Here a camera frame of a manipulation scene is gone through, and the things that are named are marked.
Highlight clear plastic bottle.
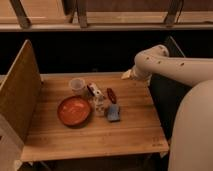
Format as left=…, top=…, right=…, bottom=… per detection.
left=93, top=95, right=105, bottom=116

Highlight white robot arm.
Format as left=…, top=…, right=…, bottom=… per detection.
left=122, top=45, right=213, bottom=171

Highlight dark red snack bar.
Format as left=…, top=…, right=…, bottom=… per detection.
left=107, top=88, right=117, bottom=104

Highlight blue sponge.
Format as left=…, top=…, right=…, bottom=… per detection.
left=107, top=104, right=120, bottom=122

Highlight black right side panel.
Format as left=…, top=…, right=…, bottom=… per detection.
left=147, top=35, right=193, bottom=140

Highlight clear plastic cup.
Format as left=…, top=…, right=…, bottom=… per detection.
left=69, top=78, right=86, bottom=96

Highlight orange bowl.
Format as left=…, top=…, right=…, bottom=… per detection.
left=57, top=96, right=91, bottom=126

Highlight left wooden side panel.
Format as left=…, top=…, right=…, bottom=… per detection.
left=0, top=40, right=42, bottom=171

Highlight wooden shelf rail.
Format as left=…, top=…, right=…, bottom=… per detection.
left=0, top=0, right=213, bottom=33

